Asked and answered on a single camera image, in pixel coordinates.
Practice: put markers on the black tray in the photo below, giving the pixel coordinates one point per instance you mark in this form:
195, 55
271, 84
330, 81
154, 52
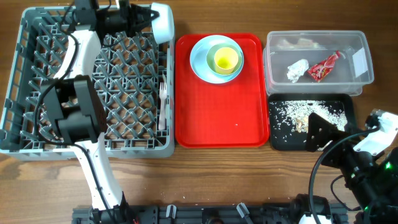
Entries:
297, 141

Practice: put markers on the green bowl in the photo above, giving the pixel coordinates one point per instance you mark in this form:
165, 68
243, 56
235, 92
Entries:
212, 51

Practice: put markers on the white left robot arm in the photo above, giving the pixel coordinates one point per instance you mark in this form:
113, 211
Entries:
73, 106

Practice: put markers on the black mounting rail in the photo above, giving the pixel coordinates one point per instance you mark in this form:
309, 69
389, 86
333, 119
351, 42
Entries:
266, 213

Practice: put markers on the clear plastic bin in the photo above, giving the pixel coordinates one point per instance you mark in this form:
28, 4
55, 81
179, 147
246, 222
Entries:
352, 71

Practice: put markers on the yellow plastic cup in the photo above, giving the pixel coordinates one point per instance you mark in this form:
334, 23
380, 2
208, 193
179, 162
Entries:
226, 59

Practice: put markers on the red plastic tray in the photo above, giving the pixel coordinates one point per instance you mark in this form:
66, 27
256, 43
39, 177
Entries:
232, 114

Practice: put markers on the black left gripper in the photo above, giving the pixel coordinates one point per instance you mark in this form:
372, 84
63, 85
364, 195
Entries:
140, 22

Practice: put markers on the light blue plate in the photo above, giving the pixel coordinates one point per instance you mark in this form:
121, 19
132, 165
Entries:
199, 63

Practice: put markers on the rice and food scraps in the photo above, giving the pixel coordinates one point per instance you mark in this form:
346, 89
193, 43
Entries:
291, 117

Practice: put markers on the red snack wrapper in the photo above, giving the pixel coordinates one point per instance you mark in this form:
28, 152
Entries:
320, 70

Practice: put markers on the white napkin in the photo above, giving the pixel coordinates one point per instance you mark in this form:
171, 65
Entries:
297, 70

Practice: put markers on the light blue bowl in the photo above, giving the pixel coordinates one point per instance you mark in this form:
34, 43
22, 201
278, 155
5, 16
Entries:
163, 26

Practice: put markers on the white plastic fork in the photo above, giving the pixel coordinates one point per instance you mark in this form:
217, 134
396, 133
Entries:
163, 97

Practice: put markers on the grey plastic dishwasher rack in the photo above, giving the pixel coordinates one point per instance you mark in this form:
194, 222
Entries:
126, 75

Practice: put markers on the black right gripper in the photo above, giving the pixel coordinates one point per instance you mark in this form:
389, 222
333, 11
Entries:
328, 132

